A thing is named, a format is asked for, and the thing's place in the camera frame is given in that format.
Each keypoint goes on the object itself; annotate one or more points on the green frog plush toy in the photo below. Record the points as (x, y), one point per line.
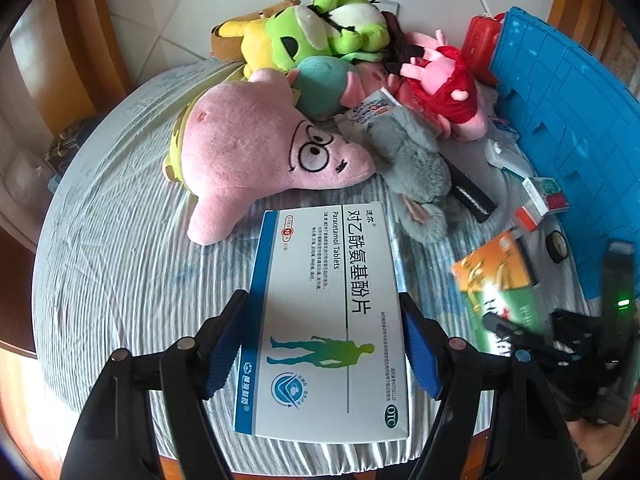
(352, 20)

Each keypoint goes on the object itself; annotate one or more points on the pink pig plush red dress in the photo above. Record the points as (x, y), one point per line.
(450, 90)

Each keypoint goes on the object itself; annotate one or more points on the grey mouse plush toy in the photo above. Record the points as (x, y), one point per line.
(412, 160)

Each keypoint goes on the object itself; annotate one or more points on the green white small box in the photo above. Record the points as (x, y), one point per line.
(545, 194)

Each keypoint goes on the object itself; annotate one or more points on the yellow plush toy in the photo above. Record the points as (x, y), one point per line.
(245, 40)

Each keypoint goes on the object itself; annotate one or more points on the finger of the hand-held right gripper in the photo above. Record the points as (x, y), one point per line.
(507, 327)

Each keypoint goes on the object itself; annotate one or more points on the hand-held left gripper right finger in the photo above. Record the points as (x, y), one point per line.
(420, 360)

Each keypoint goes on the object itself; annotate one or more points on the dark maroon plush toy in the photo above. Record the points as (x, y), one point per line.
(400, 42)

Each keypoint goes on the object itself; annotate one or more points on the orange green medicine box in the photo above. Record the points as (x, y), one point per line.
(492, 280)

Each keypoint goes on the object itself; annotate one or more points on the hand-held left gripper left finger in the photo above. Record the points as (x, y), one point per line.
(222, 355)

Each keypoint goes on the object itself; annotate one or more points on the teal plush toy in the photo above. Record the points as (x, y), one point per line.
(320, 85)

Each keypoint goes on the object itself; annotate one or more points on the green big-eyed plush toy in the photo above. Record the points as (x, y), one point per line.
(287, 42)

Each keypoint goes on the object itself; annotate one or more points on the black rectangular bar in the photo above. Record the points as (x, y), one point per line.
(470, 192)

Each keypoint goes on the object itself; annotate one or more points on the black white round roll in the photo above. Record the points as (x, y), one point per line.
(556, 247)

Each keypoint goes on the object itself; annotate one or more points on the white blue packet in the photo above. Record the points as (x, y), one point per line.
(372, 110)

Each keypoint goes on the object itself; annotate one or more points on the pink starfish plush toy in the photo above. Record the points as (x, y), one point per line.
(240, 145)

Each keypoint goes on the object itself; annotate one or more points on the white blue medicine box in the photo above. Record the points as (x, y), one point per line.
(320, 320)

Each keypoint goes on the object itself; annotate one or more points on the red white small box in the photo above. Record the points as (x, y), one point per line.
(527, 217)

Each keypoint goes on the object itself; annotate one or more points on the blue storage box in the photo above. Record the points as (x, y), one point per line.
(560, 100)

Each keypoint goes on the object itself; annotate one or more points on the striped cloth-covered desktop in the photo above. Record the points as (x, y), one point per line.
(125, 240)

